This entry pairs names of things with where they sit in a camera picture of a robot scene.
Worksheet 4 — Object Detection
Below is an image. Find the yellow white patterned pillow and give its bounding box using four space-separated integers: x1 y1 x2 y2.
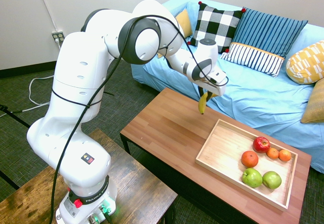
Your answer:
286 40 324 86

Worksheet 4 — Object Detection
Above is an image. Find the light wooden tray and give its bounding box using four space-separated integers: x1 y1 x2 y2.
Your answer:
195 119 299 212

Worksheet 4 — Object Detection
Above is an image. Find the reddish wooden coffee table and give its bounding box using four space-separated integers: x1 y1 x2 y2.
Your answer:
119 87 312 224

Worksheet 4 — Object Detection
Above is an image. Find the red apple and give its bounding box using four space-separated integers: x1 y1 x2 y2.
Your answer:
252 136 271 154

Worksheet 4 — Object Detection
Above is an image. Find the yellow banana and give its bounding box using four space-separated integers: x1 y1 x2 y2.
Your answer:
197 91 218 115

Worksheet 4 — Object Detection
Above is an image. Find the light blue covered sofa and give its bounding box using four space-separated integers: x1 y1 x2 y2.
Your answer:
130 0 324 174

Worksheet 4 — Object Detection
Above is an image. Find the green apple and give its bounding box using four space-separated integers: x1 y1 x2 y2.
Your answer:
262 170 282 190
241 167 263 189

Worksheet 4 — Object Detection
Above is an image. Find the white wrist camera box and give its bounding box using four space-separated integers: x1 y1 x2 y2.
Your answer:
207 70 227 86

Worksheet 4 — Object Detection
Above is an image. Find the white floor cable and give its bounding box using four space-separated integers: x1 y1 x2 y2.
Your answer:
0 35 64 118

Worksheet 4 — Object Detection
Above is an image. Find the small orange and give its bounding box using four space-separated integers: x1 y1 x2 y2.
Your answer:
266 147 280 160
278 148 293 162

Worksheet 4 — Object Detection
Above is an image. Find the wall power outlet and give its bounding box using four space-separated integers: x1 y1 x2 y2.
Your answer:
51 31 64 45

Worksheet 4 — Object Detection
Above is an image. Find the black tripod stand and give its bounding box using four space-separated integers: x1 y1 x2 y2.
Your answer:
0 104 31 190

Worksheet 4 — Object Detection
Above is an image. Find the black white checkered pillow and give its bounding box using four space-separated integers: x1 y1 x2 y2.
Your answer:
187 1 247 54

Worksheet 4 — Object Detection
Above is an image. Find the mustard woven pillow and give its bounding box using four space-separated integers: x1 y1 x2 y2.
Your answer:
300 78 324 124

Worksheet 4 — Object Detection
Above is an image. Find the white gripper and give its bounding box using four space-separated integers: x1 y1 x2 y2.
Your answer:
195 78 227 101

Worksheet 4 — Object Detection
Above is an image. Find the dark rustic wooden table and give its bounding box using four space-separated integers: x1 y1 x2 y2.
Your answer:
0 129 178 224

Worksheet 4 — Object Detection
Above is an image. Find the large orange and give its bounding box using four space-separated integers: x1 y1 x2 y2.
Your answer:
240 150 259 168

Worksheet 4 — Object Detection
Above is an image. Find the plain yellow pillow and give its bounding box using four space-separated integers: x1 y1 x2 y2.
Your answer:
156 8 194 59

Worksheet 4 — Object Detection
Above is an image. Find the white wall cable conduit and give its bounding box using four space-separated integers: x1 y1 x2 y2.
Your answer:
33 0 61 32

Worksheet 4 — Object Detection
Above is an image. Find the white navy striped pillow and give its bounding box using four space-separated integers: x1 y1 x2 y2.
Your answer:
219 42 286 79

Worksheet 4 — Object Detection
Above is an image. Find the blue striped pillow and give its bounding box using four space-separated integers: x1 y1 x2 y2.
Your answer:
231 7 309 59

